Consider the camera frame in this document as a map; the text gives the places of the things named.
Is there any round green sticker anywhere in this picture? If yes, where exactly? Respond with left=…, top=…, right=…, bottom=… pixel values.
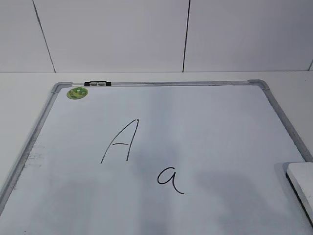
left=67, top=87, right=88, bottom=100

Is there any white board with grey frame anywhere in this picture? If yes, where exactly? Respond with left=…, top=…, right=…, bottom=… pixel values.
left=0, top=80, right=313, bottom=235

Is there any black hanging clip on frame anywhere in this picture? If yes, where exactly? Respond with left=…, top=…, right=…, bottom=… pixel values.
left=84, top=81, right=112, bottom=87

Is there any white whiteboard eraser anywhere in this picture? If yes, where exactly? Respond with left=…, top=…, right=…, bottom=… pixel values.
left=287, top=162, right=313, bottom=222

